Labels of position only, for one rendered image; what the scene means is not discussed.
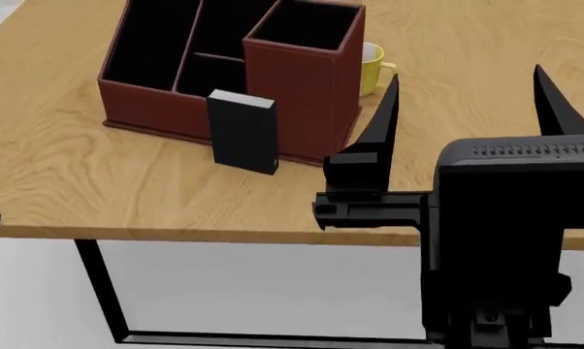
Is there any black book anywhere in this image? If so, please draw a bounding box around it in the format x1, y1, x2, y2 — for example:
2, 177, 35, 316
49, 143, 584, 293
206, 88, 280, 176

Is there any yellow mug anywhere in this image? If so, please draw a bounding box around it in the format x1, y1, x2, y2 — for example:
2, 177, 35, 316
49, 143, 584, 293
358, 41, 398, 99

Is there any black metal table frame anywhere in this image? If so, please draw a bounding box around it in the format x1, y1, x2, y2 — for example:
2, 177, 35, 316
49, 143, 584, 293
74, 238, 584, 349

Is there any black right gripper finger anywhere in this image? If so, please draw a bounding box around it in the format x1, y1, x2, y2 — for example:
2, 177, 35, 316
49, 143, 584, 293
533, 64, 584, 138
323, 73, 400, 194

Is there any dark red leather caddy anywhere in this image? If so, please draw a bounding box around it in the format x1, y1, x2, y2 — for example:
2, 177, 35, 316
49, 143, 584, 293
96, 0, 367, 168

